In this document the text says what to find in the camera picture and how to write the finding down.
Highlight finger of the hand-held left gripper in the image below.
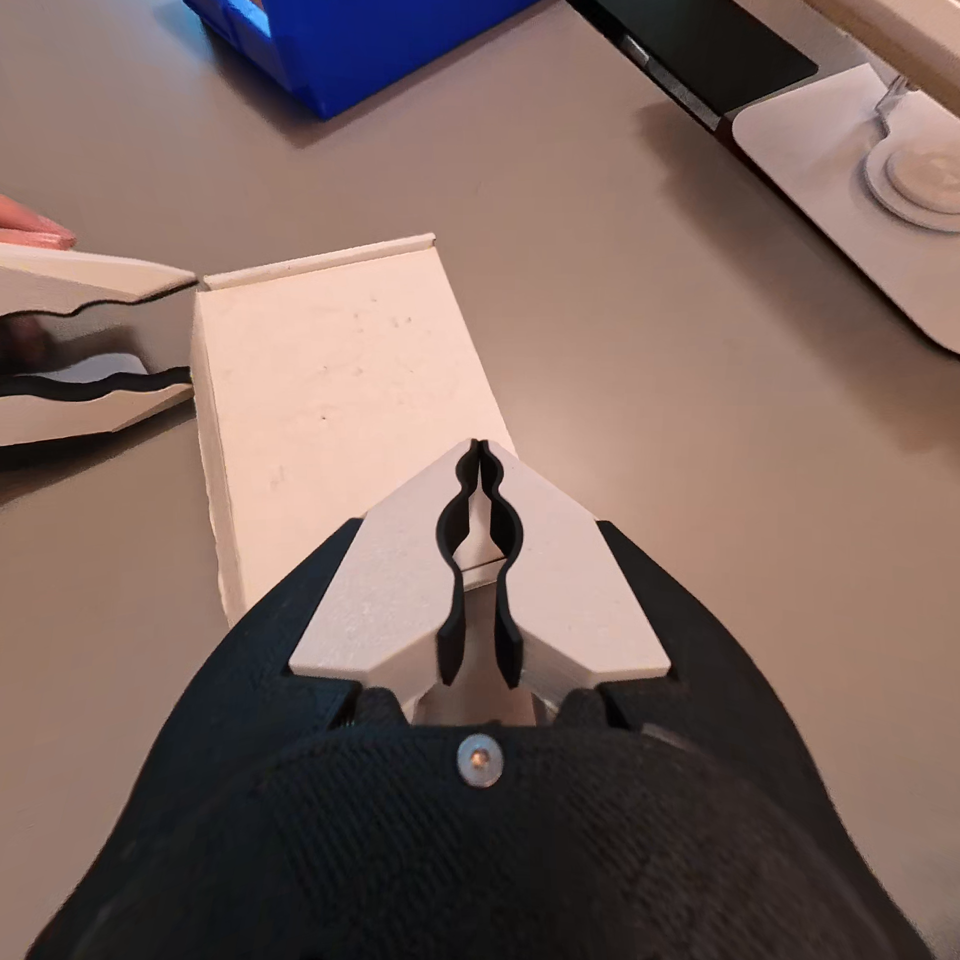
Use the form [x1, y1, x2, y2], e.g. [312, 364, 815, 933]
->
[0, 241, 198, 318]
[0, 365, 196, 450]

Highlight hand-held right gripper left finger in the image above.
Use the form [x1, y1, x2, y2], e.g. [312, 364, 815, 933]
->
[288, 438, 481, 727]

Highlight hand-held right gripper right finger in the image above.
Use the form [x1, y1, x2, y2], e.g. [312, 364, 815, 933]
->
[480, 438, 672, 712]

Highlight white cardboard mailer box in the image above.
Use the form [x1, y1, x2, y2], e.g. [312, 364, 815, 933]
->
[191, 234, 519, 630]

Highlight blue plastic bin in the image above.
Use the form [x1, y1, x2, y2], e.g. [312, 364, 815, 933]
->
[183, 0, 543, 121]

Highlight grey desk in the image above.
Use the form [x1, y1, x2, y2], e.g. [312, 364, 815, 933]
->
[0, 0, 960, 960]

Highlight white stand base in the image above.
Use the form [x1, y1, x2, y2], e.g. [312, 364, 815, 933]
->
[731, 63, 960, 352]

